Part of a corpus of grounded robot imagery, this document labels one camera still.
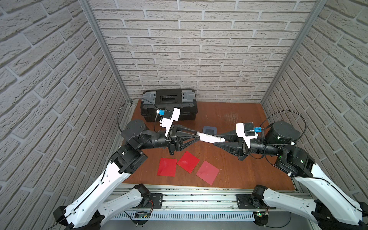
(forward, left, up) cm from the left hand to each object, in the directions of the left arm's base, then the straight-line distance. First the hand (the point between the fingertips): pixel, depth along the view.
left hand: (202, 136), depth 46 cm
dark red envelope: (+3, -8, -46) cm, 47 cm away
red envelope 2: (+10, +3, -46) cm, 48 cm away
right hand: (+1, -5, -2) cm, 6 cm away
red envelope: (+7, +16, -48) cm, 51 cm away
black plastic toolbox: (+47, +28, -29) cm, 62 cm away
